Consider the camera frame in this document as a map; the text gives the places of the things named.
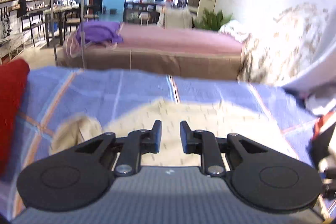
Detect dark work table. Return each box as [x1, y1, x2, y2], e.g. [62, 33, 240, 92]
[20, 3, 100, 47]

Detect cream polka dot garment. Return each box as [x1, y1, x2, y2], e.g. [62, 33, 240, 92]
[104, 98, 298, 166]

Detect metal lamp stand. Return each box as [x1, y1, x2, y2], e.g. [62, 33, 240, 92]
[79, 0, 86, 69]

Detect floral duvet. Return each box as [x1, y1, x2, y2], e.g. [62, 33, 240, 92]
[219, 3, 335, 85]

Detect red knit cardigan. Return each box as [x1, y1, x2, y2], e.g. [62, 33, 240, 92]
[0, 59, 30, 173]

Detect brown bed with pink cover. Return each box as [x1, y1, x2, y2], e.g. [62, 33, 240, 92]
[58, 23, 243, 80]

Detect blue plaid bed sheet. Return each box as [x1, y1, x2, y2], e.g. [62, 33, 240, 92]
[1, 67, 315, 219]

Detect green potted plant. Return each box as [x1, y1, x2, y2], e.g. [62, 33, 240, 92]
[194, 9, 233, 32]

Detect purple cloth on bed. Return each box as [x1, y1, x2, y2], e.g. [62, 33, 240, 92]
[76, 20, 123, 44]

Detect small cream polka dot cloth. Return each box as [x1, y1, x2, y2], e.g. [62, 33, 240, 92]
[49, 115, 102, 155]

